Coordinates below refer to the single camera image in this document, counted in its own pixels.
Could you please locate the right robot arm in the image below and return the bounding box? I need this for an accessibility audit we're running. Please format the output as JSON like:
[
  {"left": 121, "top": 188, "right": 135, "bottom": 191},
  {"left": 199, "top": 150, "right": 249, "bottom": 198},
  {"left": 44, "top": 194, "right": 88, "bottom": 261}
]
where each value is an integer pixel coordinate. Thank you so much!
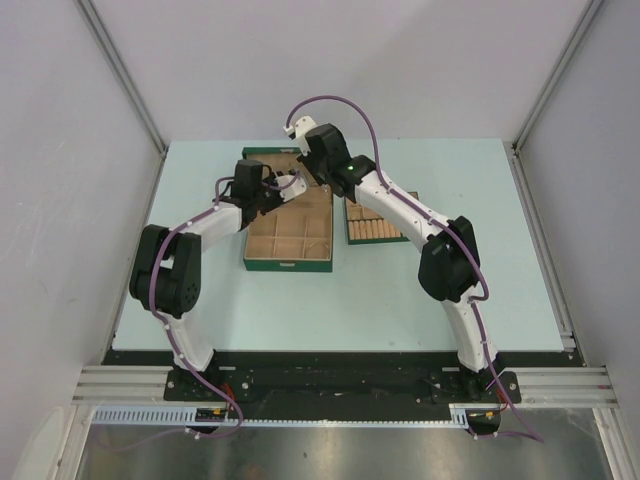
[{"left": 284, "top": 116, "right": 498, "bottom": 401}]

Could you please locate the green jewelry box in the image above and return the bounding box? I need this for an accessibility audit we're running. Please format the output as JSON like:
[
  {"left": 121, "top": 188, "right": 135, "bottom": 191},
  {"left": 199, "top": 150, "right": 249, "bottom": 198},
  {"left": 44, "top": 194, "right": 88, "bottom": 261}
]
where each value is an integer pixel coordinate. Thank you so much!
[{"left": 242, "top": 147, "right": 334, "bottom": 273}]

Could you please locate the slotted cable duct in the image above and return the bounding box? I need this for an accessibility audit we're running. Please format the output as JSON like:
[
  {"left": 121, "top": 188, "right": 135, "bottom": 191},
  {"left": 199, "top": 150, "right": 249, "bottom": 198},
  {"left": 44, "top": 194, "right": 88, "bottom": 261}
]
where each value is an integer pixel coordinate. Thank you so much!
[{"left": 93, "top": 403, "right": 502, "bottom": 428}]

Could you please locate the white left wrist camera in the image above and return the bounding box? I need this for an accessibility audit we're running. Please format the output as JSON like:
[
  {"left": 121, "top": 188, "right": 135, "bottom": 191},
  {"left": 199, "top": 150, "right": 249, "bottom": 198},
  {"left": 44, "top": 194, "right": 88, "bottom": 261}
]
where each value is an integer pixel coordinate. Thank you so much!
[{"left": 276, "top": 171, "right": 309, "bottom": 203}]

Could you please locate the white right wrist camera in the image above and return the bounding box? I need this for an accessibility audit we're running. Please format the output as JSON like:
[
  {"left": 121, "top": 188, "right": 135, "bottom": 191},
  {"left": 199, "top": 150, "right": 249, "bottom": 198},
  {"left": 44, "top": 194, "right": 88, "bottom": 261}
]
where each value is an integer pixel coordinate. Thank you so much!
[{"left": 283, "top": 116, "right": 317, "bottom": 156}]

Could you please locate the aluminium frame post right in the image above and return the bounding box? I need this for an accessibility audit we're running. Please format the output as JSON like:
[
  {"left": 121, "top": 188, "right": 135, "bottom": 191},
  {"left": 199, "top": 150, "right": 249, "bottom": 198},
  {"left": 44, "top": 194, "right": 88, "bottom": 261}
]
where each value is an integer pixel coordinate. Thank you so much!
[{"left": 512, "top": 0, "right": 609, "bottom": 151}]

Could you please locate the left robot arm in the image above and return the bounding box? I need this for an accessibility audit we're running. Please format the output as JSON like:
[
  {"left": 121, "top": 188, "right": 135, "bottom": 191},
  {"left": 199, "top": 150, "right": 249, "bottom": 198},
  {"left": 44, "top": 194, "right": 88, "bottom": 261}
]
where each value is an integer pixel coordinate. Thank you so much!
[{"left": 129, "top": 159, "right": 308, "bottom": 400}]

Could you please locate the aluminium frame post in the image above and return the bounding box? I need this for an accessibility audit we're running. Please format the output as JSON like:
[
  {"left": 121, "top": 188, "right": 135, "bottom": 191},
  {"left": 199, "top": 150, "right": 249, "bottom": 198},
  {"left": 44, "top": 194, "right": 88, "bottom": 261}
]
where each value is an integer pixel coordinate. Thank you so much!
[
  {"left": 74, "top": 0, "right": 168, "bottom": 160},
  {"left": 512, "top": 0, "right": 609, "bottom": 151}
]

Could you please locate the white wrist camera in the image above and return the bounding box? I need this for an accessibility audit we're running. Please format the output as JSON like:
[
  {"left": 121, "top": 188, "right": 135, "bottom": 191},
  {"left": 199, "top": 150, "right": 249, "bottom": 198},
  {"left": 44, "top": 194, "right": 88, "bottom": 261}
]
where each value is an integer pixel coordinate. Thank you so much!
[
  {"left": 283, "top": 116, "right": 317, "bottom": 156},
  {"left": 276, "top": 171, "right": 309, "bottom": 203}
]

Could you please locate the aluminium frame post left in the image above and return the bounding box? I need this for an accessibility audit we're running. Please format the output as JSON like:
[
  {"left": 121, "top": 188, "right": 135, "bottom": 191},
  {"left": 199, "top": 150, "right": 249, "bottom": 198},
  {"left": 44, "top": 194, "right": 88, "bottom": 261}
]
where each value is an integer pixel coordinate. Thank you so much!
[{"left": 74, "top": 0, "right": 168, "bottom": 160}]

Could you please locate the aluminium front rail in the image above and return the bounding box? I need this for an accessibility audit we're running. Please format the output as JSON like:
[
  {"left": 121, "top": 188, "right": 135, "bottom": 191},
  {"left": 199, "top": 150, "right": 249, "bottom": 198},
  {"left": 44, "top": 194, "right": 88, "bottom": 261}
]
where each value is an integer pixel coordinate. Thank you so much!
[{"left": 72, "top": 364, "right": 181, "bottom": 407}]

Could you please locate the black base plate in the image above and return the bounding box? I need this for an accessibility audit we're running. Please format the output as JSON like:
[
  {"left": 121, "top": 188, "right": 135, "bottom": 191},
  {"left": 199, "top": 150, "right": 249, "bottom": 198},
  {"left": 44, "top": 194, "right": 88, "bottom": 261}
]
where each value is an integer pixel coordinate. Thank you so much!
[{"left": 103, "top": 350, "right": 583, "bottom": 436}]

